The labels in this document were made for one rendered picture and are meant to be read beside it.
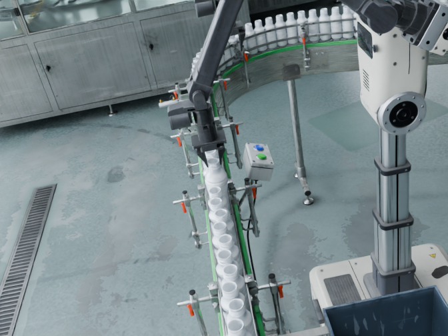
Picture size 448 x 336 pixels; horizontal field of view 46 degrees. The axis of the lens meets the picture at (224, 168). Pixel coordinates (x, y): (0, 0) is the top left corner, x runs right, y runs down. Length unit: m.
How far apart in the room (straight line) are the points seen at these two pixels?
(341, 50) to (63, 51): 2.61
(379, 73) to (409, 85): 0.11
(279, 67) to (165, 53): 1.90
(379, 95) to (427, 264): 1.06
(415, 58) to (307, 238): 1.64
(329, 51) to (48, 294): 2.11
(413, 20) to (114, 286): 2.25
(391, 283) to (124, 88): 3.24
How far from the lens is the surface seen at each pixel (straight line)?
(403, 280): 2.37
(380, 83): 1.77
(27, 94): 5.04
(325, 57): 3.04
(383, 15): 1.49
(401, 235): 2.21
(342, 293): 2.48
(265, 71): 3.02
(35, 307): 3.29
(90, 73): 4.86
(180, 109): 1.51
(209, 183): 1.63
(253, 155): 1.82
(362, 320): 1.57
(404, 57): 1.74
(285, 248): 3.10
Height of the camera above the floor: 2.08
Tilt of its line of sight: 32 degrees down
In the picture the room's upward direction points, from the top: 12 degrees counter-clockwise
